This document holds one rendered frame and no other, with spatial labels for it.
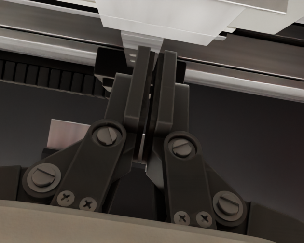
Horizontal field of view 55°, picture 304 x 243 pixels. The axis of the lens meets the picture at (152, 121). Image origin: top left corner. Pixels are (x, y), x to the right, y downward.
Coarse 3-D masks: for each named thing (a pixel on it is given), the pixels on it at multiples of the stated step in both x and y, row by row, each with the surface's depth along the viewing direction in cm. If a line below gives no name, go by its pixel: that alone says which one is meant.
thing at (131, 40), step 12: (132, 36) 24; (144, 36) 24; (132, 48) 28; (156, 48) 26; (96, 60) 38; (108, 60) 38; (120, 60) 38; (132, 60) 33; (156, 60) 32; (96, 72) 38; (108, 72) 38; (120, 72) 38; (132, 72) 38; (180, 72) 39; (108, 84) 39
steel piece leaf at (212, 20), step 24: (96, 0) 18; (120, 0) 17; (144, 0) 17; (168, 0) 16; (192, 0) 16; (216, 0) 11; (240, 0) 11; (264, 0) 11; (288, 0) 11; (168, 24) 20; (192, 24) 19; (216, 24) 19
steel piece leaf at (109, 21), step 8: (104, 16) 21; (112, 16) 21; (104, 24) 23; (112, 24) 22; (120, 24) 22; (128, 24) 22; (136, 24) 21; (144, 24) 21; (152, 24) 21; (136, 32) 23; (144, 32) 23; (152, 32) 23; (160, 32) 22; (168, 32) 22; (176, 32) 22; (184, 32) 21; (192, 32) 21; (184, 40) 23; (192, 40) 23; (200, 40) 23; (208, 40) 22
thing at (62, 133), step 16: (64, 128) 20; (80, 128) 21; (48, 144) 20; (64, 144) 20; (128, 176) 20; (144, 176) 20; (128, 192) 20; (144, 192) 20; (112, 208) 20; (128, 208) 20; (144, 208) 20
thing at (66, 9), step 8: (8, 0) 22; (16, 0) 21; (24, 0) 21; (32, 0) 21; (40, 0) 21; (48, 0) 21; (56, 0) 21; (48, 8) 22; (56, 8) 21; (64, 8) 21; (72, 8) 21; (80, 8) 21; (88, 8) 21; (96, 8) 21; (96, 16) 22; (224, 32) 22
